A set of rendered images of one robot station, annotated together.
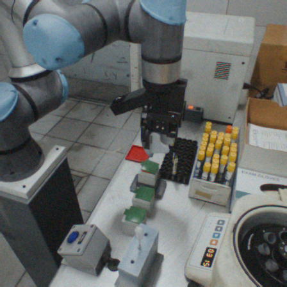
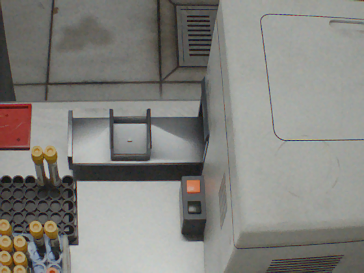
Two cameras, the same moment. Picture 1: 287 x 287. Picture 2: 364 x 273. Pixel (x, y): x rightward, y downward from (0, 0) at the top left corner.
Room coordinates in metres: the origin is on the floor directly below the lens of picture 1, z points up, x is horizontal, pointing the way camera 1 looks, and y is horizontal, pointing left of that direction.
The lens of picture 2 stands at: (0.58, -0.54, 1.88)
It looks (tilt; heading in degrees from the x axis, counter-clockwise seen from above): 62 degrees down; 61
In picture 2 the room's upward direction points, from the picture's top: 9 degrees clockwise
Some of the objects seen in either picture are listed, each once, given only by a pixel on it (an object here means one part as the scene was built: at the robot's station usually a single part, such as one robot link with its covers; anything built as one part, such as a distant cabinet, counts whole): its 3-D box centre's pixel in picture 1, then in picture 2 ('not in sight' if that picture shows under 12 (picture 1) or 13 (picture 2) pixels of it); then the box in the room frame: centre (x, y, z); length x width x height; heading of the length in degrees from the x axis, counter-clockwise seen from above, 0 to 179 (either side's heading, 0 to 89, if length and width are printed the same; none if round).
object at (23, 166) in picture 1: (12, 150); not in sight; (0.55, 0.37, 0.95); 0.15 x 0.15 x 0.10
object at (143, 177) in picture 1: (148, 176); not in sight; (0.48, -0.01, 0.92); 0.05 x 0.04 x 0.06; 71
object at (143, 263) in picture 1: (139, 260); not in sight; (0.25, 0.01, 0.92); 0.10 x 0.07 x 0.10; 156
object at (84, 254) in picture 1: (91, 248); not in sight; (0.28, 0.11, 0.92); 0.13 x 0.07 x 0.08; 71
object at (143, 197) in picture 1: (143, 200); not in sight; (0.41, 0.00, 0.91); 0.05 x 0.04 x 0.07; 71
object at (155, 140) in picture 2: not in sight; (147, 137); (0.79, -0.08, 0.92); 0.21 x 0.07 x 0.05; 161
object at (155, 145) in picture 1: (157, 147); not in sight; (0.46, -0.03, 1.04); 0.06 x 0.03 x 0.09; 71
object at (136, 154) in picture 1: (138, 154); (7, 126); (0.62, 0.02, 0.88); 0.07 x 0.07 x 0.01; 71
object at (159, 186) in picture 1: (148, 182); not in sight; (0.48, -0.01, 0.89); 0.09 x 0.05 x 0.04; 71
